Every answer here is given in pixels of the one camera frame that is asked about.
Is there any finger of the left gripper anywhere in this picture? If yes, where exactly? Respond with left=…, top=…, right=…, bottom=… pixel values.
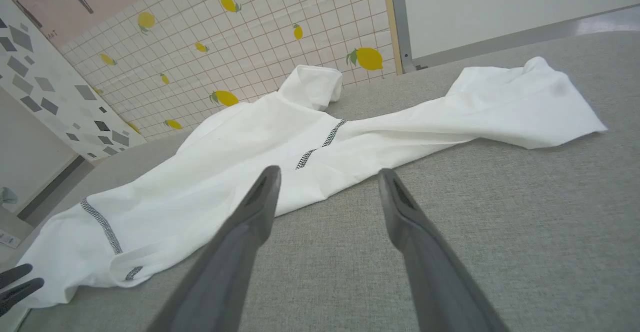
left=0, top=264, right=33, bottom=290
left=0, top=278, right=45, bottom=318

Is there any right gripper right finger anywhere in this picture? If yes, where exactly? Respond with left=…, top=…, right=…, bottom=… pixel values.
left=377, top=168, right=508, bottom=332

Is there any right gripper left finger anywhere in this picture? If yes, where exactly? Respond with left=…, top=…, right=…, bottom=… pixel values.
left=147, top=166, right=282, bottom=332

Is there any white garment with LUCKY label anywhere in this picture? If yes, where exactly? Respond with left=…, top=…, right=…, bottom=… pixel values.
left=15, top=56, right=608, bottom=309

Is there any white panel with grey shapes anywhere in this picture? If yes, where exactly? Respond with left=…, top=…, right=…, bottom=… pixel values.
left=0, top=0, right=147, bottom=163

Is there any lemon print grid panel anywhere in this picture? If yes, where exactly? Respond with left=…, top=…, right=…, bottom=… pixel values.
left=57, top=0, right=403, bottom=143

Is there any white partition board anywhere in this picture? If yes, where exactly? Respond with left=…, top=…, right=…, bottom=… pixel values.
left=390, top=0, right=640, bottom=73

